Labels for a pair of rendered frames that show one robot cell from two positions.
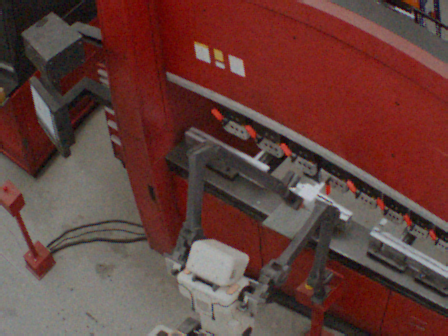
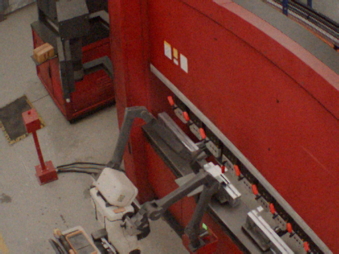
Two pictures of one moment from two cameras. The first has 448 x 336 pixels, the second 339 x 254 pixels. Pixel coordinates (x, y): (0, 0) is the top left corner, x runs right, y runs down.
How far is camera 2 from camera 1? 1.23 m
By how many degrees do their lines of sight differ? 14
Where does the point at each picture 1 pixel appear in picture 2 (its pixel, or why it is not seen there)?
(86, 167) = (111, 129)
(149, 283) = not seen: hidden behind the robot
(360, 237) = (242, 214)
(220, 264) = (113, 187)
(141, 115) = (126, 88)
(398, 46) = (283, 43)
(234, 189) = (173, 157)
